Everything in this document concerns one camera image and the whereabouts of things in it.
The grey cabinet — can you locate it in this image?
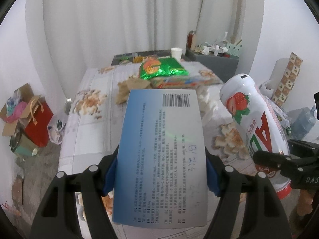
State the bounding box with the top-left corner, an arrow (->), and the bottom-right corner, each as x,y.
186,47 -> 240,84

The brown cardboard box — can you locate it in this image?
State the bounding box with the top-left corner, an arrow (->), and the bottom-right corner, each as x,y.
0,83 -> 35,137

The blue water jug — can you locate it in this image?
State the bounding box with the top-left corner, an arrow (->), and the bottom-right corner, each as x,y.
290,106 -> 317,140

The brown cardboard scrap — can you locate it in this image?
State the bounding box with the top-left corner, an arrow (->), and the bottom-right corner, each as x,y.
12,174 -> 24,205

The green snack bag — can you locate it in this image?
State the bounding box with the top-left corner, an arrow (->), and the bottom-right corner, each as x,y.
138,57 -> 190,80

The metal pot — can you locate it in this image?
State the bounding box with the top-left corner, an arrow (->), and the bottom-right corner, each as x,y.
10,129 -> 24,152

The white bottle with red cap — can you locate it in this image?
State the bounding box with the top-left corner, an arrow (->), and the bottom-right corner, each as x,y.
219,73 -> 292,200

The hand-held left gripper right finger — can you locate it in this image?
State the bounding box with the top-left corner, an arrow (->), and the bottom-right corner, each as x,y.
203,148 -> 292,239

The crumpled brown paper bag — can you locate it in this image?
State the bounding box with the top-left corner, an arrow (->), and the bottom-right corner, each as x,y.
115,76 -> 151,105

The white plastic bag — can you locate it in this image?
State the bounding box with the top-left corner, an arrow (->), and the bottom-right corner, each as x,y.
47,118 -> 66,145
259,81 -> 275,97

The white paper cup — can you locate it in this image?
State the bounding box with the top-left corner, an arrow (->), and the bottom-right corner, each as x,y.
171,47 -> 183,60

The floral tablecloth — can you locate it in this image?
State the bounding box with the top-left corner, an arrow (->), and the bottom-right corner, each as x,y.
58,60 -> 289,239

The tall patterned cardboard box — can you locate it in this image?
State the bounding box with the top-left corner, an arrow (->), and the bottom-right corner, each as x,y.
270,52 -> 303,107

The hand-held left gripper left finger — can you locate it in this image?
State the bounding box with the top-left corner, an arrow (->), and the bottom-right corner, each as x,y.
32,146 -> 120,239

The pink crumpled cloth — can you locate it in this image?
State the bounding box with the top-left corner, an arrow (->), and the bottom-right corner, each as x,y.
7,101 -> 28,123

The person's right hand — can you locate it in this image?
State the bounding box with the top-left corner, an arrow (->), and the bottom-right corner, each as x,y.
298,189 -> 315,215

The red gift bag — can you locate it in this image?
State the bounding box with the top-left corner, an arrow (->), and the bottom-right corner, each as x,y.
24,95 -> 54,148

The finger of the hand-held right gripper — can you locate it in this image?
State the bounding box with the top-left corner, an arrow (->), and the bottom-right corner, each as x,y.
287,139 -> 319,158
252,149 -> 299,177

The orange snack packet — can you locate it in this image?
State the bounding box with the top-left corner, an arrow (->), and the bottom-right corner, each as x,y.
150,73 -> 223,89

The teal gift box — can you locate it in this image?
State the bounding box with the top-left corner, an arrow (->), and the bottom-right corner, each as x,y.
12,134 -> 38,157

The white curtain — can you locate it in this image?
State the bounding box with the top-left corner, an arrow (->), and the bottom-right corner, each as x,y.
25,0 -> 265,100

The blue and white medicine box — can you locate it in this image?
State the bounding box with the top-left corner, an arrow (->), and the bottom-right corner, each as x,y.
112,89 -> 208,228

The grey metal object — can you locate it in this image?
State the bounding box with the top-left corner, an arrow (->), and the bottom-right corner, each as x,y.
64,98 -> 73,116

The green plastic storage basket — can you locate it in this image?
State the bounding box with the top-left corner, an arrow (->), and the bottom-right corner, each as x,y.
225,40 -> 243,56

